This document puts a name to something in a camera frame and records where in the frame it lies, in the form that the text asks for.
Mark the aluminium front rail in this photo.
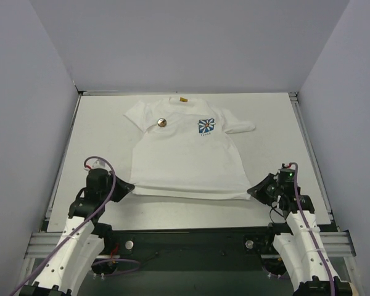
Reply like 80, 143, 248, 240
24, 232, 62, 258

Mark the white t-shirt with flower print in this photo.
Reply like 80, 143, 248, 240
124, 97, 256, 200

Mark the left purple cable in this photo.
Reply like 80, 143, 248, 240
10, 155, 142, 296

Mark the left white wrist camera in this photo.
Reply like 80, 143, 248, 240
85, 159, 109, 170

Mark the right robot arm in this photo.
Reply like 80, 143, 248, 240
247, 162, 358, 295

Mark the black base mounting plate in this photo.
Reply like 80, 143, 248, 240
92, 224, 288, 276

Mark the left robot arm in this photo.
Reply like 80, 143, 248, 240
14, 168, 135, 295

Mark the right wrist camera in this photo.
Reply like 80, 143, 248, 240
277, 163, 295, 186

